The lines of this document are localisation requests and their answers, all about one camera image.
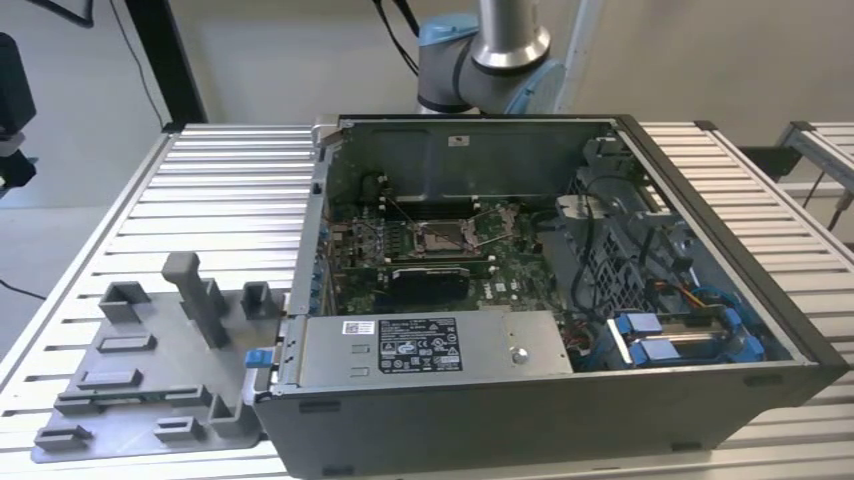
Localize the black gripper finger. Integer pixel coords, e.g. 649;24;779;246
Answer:
0;149;38;190

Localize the grey-blue disk bay cage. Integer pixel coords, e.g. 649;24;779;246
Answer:
537;137;675;324

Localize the hard disk in blue carrier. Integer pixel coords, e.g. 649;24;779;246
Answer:
609;305;745;337
624;332;763;370

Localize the CPU socket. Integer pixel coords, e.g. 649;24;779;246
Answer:
410;219;480;257

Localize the black RAM slot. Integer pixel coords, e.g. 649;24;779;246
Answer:
376;195;480;205
376;202;483;214

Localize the black expansion slot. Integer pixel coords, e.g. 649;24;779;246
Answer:
382;254;497;267

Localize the metal locking lever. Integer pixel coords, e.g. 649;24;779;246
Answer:
389;196;421;225

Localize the black open PC case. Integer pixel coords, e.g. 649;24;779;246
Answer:
250;113;848;477

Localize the green motherboard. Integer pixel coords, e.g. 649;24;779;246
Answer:
324;198;572;317

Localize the black box under table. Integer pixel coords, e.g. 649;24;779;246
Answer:
735;144;801;182

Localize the silver power supply unit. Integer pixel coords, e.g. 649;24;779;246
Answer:
294;309;576;390

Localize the black vertical frame post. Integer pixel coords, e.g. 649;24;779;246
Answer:
112;0;209;132

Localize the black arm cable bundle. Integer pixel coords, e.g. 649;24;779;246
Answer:
369;0;424;77

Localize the black camera cable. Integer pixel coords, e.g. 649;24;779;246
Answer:
37;0;166;132

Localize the aluminium side table frame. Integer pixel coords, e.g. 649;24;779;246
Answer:
772;119;854;204

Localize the black floor cable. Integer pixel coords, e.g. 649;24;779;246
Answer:
0;276;46;302

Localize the black graphics card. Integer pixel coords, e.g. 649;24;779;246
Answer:
374;264;472;304

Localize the coloured power wire bundle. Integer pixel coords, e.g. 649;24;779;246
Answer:
655;281;709;312

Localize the grey printed parts rack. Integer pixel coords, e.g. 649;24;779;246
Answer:
29;251;289;464

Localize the metal socket cover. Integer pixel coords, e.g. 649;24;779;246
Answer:
464;205;519;247

